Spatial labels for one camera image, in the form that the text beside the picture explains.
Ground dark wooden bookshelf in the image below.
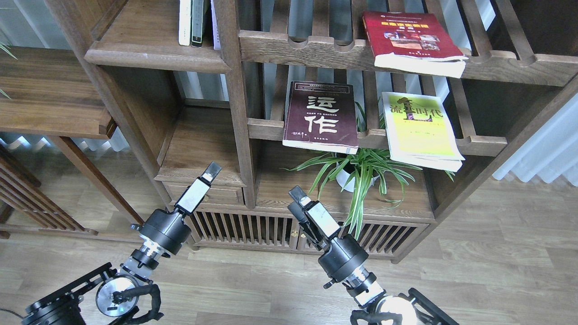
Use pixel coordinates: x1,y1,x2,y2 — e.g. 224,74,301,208
46,0,577,263

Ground red book on shelf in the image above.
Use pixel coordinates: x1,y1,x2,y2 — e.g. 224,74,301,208
363,11,468,78

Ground white plant pot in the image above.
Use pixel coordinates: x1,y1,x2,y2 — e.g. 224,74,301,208
336,164,355,193

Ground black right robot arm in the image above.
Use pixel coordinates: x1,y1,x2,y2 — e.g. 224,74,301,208
288,186,456,325

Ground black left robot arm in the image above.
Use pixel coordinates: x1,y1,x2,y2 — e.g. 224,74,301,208
21,162,222,325

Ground pale upright book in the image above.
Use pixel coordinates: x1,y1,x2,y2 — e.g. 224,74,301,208
210,0,221,50

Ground spider plant green leaves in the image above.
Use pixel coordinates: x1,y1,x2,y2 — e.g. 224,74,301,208
284,102,456,240

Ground maroon book white characters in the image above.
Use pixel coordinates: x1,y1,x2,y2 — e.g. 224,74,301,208
282,81,359,154

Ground yellow green book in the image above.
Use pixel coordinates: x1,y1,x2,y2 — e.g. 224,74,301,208
382,92,465,172

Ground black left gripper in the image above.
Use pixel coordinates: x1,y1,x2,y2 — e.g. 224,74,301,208
131,161,222,255

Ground white curtain right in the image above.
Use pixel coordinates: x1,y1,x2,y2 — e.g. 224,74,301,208
493,95,578,186

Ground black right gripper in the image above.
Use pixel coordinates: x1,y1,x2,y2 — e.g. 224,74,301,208
288,186,369,289

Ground wooden side table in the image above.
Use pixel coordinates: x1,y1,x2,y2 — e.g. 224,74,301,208
0,46,143,224

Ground white upright book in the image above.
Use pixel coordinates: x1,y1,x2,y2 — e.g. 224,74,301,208
179,0,192,46

